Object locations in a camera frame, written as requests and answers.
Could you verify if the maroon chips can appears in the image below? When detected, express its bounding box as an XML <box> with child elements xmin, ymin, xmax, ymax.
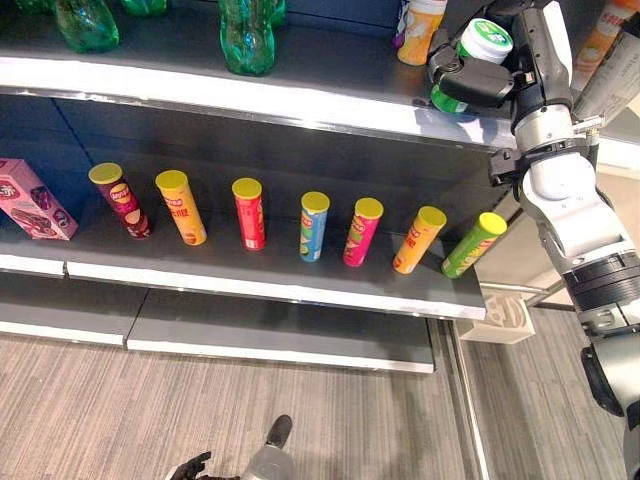
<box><xmin>88</xmin><ymin>162</ymin><xmax>153</xmax><ymax>241</ymax></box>

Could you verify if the pink chips can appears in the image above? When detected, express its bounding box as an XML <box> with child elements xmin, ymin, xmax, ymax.
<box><xmin>342</xmin><ymin>197</ymin><xmax>385</xmax><ymax>268</ymax></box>

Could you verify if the pink snack box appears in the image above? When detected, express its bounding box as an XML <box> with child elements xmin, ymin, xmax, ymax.
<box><xmin>0</xmin><ymin>158</ymin><xmax>80</xmax><ymax>242</ymax></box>

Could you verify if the white plastic box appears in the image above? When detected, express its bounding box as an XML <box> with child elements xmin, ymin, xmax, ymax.
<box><xmin>457</xmin><ymin>293</ymin><xmax>537</xmax><ymax>346</ymax></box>

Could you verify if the red chips can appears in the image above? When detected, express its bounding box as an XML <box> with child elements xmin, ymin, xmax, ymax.
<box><xmin>231</xmin><ymin>177</ymin><xmax>268</xmax><ymax>252</ymax></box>

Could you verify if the silver metal frame bar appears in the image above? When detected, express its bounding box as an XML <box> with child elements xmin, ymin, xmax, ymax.
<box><xmin>477</xmin><ymin>279</ymin><xmax>569</xmax><ymax>307</ymax></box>

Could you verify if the grey printed package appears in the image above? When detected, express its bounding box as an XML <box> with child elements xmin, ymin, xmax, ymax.
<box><xmin>572</xmin><ymin>14</ymin><xmax>640</xmax><ymax>127</ymax></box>

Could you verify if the blue chips can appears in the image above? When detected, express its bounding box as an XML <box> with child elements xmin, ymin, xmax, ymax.
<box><xmin>299</xmin><ymin>191</ymin><xmax>332</xmax><ymax>264</ymax></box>

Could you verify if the orange snack cup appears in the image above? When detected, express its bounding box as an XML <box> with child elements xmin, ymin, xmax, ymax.
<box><xmin>397</xmin><ymin>0</ymin><xmax>448</xmax><ymax>67</ymax></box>

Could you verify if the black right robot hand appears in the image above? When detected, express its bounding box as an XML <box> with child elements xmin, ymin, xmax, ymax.
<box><xmin>427</xmin><ymin>0</ymin><xmax>574</xmax><ymax>114</ymax></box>

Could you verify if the grey shelf board white edge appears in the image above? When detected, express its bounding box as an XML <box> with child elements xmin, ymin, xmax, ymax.
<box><xmin>0</xmin><ymin>197</ymin><xmax>521</xmax><ymax>322</ymax></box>
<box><xmin>0</xmin><ymin>0</ymin><xmax>640</xmax><ymax>174</ymax></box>
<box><xmin>0</xmin><ymin>269</ymin><xmax>436</xmax><ymax>375</ymax></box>

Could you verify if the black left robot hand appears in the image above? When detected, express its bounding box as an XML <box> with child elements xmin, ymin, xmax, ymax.
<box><xmin>167</xmin><ymin>451</ymin><xmax>242</xmax><ymax>480</ymax></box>

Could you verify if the orange white snack can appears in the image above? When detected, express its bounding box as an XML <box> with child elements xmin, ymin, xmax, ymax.
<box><xmin>572</xmin><ymin>0</ymin><xmax>637</xmax><ymax>92</ymax></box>

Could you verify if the green chips can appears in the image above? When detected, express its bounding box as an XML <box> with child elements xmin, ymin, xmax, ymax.
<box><xmin>441</xmin><ymin>211</ymin><xmax>509</xmax><ymax>280</ymax></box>

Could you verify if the yellow orange chips can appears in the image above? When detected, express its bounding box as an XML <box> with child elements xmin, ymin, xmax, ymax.
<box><xmin>154</xmin><ymin>169</ymin><xmax>209</xmax><ymax>247</ymax></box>

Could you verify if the green can white lid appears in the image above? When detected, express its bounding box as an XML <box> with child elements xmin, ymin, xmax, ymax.
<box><xmin>430</xmin><ymin>18</ymin><xmax>515</xmax><ymax>115</ymax></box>

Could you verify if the purple white package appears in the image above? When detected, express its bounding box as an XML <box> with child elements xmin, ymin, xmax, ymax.
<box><xmin>391</xmin><ymin>0</ymin><xmax>412</xmax><ymax>50</ymax></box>

